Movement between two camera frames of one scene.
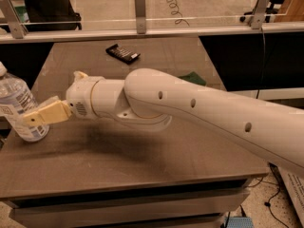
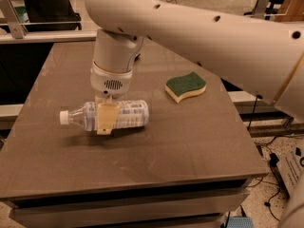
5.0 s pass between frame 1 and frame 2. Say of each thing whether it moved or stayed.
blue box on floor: stayed
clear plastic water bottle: moved
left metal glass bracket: stayed
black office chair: stayed
